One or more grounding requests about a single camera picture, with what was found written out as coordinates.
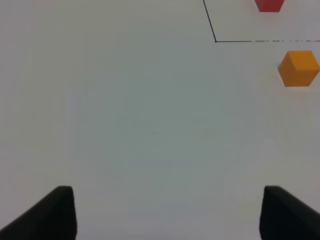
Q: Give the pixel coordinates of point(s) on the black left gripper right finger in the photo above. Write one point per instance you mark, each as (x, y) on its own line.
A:
(284, 217)

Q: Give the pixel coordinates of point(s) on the red template block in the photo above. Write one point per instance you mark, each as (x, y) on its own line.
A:
(269, 6)

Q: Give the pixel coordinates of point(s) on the orange block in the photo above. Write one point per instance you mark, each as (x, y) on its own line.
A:
(298, 68)

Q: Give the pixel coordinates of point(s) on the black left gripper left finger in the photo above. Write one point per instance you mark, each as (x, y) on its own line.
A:
(52, 218)

